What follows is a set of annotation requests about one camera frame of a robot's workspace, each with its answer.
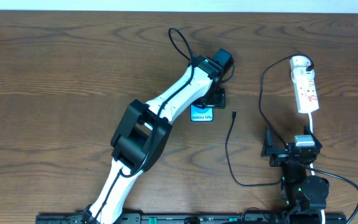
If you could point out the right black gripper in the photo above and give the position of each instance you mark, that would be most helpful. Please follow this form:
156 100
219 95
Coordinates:
286 152

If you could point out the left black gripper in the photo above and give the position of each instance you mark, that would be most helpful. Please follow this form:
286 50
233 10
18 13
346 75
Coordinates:
214 101

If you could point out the blue Samsung Galaxy smartphone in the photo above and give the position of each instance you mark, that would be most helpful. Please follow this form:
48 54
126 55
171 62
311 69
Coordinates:
199 114

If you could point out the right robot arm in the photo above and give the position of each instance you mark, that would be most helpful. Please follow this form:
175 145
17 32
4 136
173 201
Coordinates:
305 194

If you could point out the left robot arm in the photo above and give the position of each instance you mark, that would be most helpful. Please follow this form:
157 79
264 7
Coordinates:
143 131

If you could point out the white USB charger plug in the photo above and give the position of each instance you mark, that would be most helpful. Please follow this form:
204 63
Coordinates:
300 74

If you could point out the white power strip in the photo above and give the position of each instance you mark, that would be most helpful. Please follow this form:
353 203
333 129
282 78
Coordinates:
305 92

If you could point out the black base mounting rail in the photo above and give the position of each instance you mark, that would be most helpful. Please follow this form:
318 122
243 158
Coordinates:
136 218

